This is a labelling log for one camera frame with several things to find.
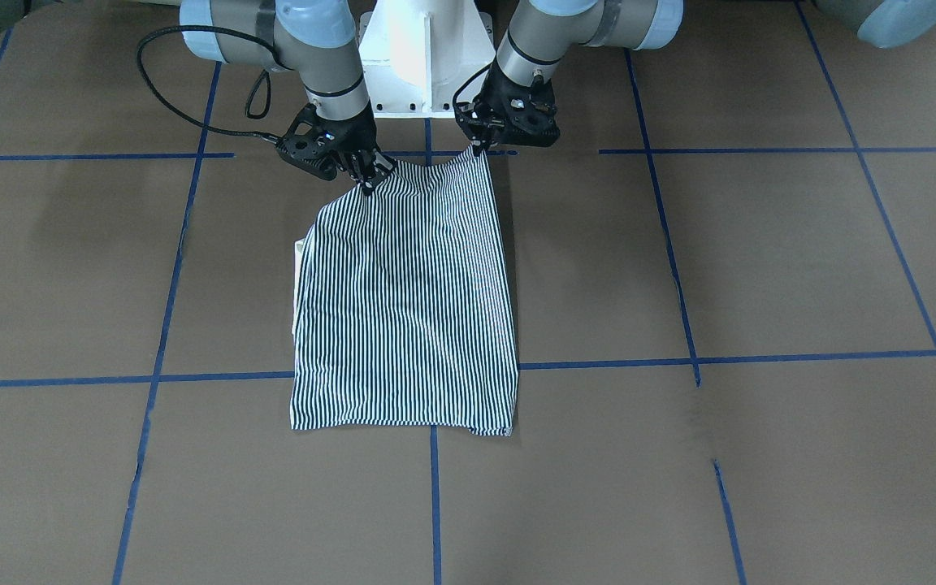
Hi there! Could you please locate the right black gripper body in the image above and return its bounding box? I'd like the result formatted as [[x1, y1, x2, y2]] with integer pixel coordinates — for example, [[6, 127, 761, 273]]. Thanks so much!
[[320, 106, 379, 175]]

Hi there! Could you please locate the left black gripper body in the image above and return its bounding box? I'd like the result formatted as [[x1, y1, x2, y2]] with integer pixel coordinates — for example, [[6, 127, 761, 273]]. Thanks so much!
[[456, 63, 558, 147]]

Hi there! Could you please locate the striped navy white polo shirt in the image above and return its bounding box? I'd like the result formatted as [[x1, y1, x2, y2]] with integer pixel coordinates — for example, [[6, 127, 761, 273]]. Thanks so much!
[[289, 149, 518, 436]]

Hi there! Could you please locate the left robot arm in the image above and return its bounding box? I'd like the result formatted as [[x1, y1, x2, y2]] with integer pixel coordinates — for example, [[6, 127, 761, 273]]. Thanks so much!
[[453, 1, 936, 155]]

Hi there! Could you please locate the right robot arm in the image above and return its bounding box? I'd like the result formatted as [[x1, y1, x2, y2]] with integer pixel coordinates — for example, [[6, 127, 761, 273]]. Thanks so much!
[[135, 1, 395, 195]]

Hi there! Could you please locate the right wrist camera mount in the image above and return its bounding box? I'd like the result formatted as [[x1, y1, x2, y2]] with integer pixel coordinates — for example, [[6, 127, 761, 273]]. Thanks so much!
[[275, 103, 345, 181]]

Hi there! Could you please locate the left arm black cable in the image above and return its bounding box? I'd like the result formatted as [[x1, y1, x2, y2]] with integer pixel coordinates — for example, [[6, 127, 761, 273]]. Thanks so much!
[[452, 63, 501, 131]]

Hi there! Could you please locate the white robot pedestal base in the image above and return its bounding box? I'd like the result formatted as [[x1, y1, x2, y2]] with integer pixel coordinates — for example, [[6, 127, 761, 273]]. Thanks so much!
[[357, 1, 496, 119]]

